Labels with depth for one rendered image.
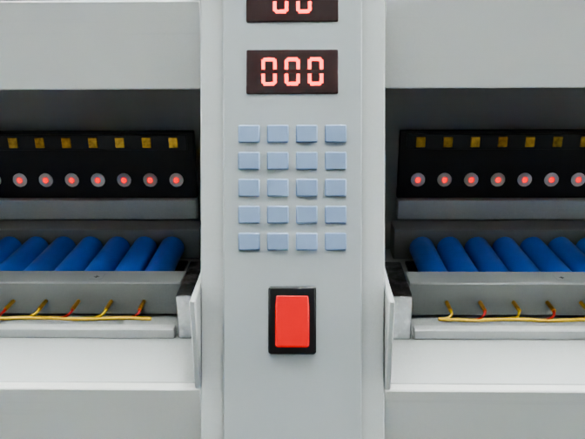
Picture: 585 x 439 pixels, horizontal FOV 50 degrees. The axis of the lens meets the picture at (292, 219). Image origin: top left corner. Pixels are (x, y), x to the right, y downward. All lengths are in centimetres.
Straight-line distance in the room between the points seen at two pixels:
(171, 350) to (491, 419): 18
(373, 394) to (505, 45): 19
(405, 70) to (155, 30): 13
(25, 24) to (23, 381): 19
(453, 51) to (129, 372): 24
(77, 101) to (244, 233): 28
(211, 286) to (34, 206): 24
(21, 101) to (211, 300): 31
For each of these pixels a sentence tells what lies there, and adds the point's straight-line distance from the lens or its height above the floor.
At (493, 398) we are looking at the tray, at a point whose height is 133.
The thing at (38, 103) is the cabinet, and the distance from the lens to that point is 57.
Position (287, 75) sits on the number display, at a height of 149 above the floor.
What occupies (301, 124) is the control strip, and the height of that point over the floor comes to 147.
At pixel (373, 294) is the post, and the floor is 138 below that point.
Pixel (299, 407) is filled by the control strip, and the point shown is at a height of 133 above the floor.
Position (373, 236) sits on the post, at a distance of 32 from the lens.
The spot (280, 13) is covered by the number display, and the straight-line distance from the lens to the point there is 33.
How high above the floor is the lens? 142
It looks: 1 degrees down
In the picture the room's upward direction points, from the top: straight up
